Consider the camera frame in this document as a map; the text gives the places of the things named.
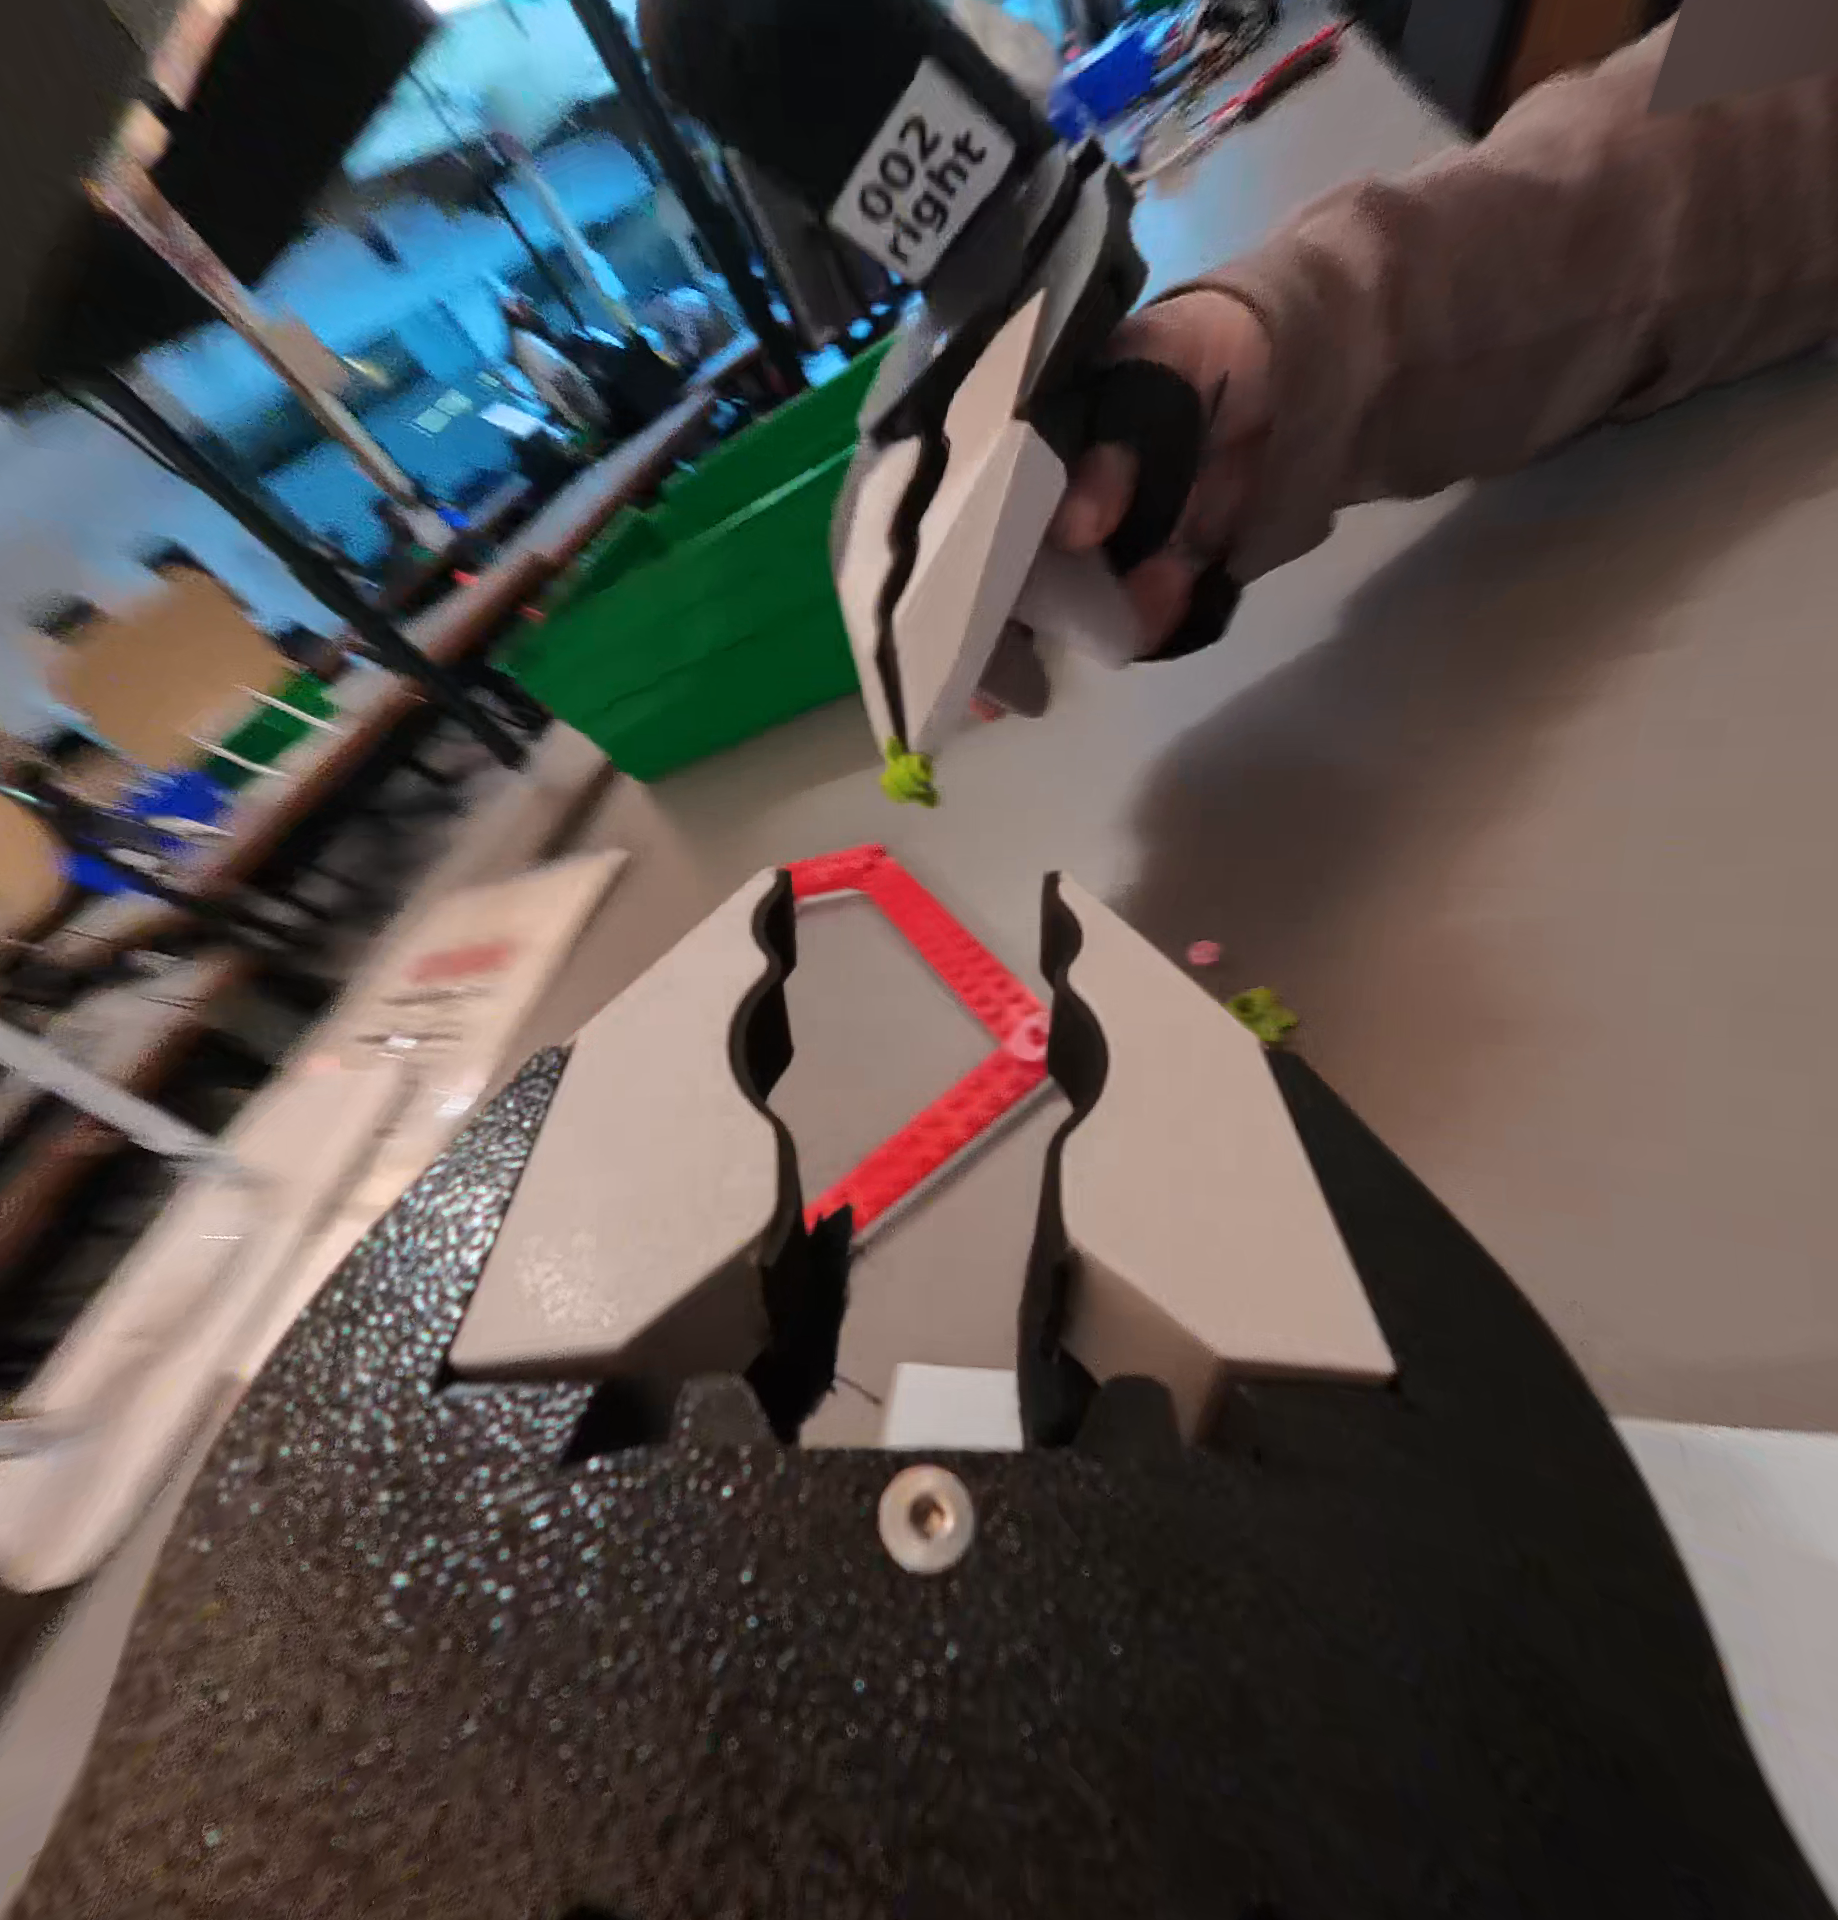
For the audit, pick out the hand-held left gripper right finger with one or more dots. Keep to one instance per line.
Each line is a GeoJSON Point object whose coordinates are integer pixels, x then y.
{"type": "Point", "coordinates": [1219, 1200]}

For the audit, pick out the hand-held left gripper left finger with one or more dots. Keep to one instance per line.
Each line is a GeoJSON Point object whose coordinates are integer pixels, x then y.
{"type": "Point", "coordinates": [635, 1185]}

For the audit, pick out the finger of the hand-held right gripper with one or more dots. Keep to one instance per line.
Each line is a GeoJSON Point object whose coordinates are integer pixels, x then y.
{"type": "Point", "coordinates": [980, 524]}
{"type": "Point", "coordinates": [864, 569]}

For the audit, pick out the lime green toy leaf piece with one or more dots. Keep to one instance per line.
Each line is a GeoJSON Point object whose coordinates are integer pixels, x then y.
{"type": "Point", "coordinates": [1264, 1015]}
{"type": "Point", "coordinates": [909, 776]}

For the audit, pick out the red toy brick heart frame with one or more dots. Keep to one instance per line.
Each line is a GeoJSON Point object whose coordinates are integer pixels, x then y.
{"type": "Point", "coordinates": [934, 936]}

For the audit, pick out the person's right forearm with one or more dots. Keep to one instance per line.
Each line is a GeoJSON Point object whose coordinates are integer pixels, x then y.
{"type": "Point", "coordinates": [1534, 300]}

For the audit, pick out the person's right hand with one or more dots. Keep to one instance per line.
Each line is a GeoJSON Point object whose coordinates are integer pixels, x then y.
{"type": "Point", "coordinates": [1227, 420]}

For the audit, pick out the black stand pole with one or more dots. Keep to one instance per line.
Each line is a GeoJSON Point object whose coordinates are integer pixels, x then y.
{"type": "Point", "coordinates": [304, 561]}
{"type": "Point", "coordinates": [696, 196]}

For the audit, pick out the green plastic bin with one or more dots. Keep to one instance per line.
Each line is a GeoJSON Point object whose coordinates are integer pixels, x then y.
{"type": "Point", "coordinates": [710, 659]}
{"type": "Point", "coordinates": [768, 436]}

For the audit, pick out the blue plastic bin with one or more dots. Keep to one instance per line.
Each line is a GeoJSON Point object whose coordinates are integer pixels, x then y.
{"type": "Point", "coordinates": [1106, 81]}

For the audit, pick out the black square panel lamp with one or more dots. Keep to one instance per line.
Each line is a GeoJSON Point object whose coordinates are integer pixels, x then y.
{"type": "Point", "coordinates": [304, 120]}

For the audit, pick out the light wood tabletop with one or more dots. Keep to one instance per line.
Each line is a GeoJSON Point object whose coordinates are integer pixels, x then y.
{"type": "Point", "coordinates": [171, 676]}

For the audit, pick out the white instruction booklet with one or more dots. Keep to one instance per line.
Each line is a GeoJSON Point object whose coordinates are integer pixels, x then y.
{"type": "Point", "coordinates": [1761, 1648]}

